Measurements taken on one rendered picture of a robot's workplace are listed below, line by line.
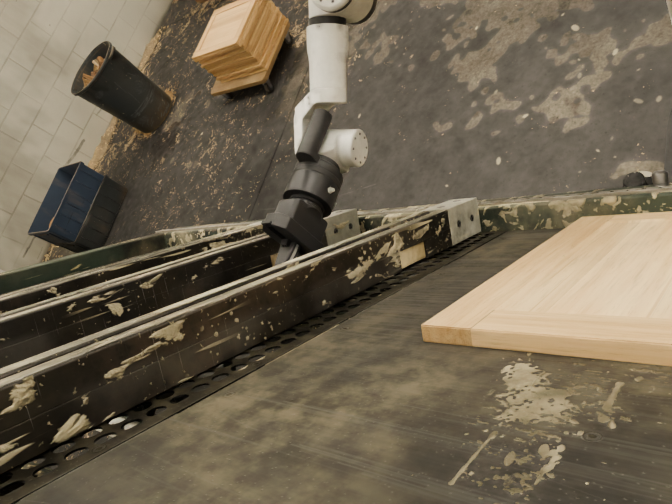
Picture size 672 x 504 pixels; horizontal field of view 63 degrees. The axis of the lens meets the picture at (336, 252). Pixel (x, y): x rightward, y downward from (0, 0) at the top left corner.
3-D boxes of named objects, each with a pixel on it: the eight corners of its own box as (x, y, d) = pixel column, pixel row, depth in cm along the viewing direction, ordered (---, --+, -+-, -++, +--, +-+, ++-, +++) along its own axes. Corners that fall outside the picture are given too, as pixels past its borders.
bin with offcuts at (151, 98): (185, 85, 463) (118, 33, 419) (161, 137, 448) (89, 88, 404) (154, 95, 498) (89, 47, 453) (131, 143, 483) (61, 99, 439)
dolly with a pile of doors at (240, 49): (302, 30, 378) (262, -13, 350) (277, 93, 363) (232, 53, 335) (247, 49, 419) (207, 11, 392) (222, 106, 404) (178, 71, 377)
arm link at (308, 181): (295, 262, 97) (317, 206, 102) (336, 261, 91) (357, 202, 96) (247, 225, 89) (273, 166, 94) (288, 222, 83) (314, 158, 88)
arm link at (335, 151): (304, 198, 101) (323, 149, 105) (355, 201, 95) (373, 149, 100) (274, 160, 92) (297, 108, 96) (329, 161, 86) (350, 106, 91)
